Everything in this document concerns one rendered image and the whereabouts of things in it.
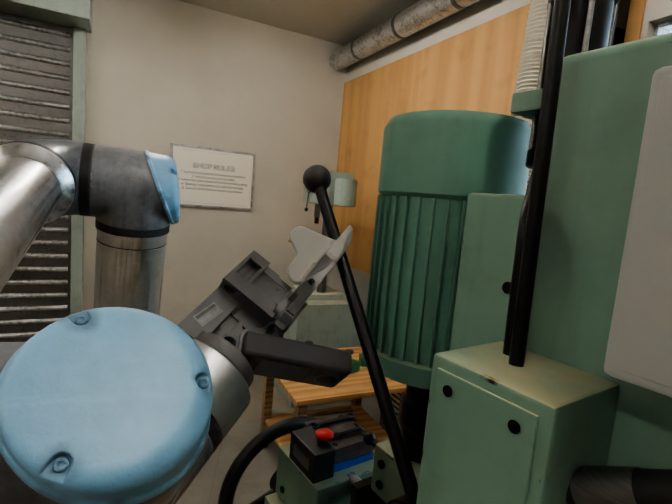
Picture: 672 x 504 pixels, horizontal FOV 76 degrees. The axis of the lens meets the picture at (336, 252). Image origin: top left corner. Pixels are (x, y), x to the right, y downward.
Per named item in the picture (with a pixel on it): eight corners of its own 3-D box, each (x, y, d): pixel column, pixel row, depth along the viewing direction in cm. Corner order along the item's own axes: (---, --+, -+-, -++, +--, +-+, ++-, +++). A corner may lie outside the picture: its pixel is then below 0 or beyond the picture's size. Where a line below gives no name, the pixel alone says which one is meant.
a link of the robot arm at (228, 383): (236, 428, 33) (204, 458, 40) (270, 381, 37) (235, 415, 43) (146, 355, 33) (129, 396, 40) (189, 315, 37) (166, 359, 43)
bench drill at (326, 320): (326, 372, 351) (343, 176, 332) (362, 407, 296) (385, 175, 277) (269, 377, 331) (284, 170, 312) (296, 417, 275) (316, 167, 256)
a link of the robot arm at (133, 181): (74, 479, 95) (86, 135, 73) (160, 467, 102) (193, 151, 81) (64, 544, 82) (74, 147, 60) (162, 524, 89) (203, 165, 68)
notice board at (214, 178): (251, 211, 350) (255, 153, 345) (252, 211, 349) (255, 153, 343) (167, 205, 321) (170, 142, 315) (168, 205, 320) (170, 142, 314)
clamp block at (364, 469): (339, 469, 86) (343, 426, 85) (383, 513, 75) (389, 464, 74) (272, 492, 77) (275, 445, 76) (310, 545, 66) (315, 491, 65)
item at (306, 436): (341, 431, 83) (343, 404, 82) (377, 462, 74) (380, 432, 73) (280, 448, 76) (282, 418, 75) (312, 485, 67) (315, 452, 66)
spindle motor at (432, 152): (426, 338, 69) (449, 139, 65) (528, 381, 54) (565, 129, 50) (335, 352, 59) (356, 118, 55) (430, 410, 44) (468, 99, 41)
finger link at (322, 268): (326, 252, 44) (270, 320, 42) (337, 261, 44) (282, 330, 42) (322, 258, 48) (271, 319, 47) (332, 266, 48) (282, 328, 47)
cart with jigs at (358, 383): (356, 426, 270) (366, 328, 262) (408, 484, 219) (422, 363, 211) (253, 444, 242) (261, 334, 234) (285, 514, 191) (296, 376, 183)
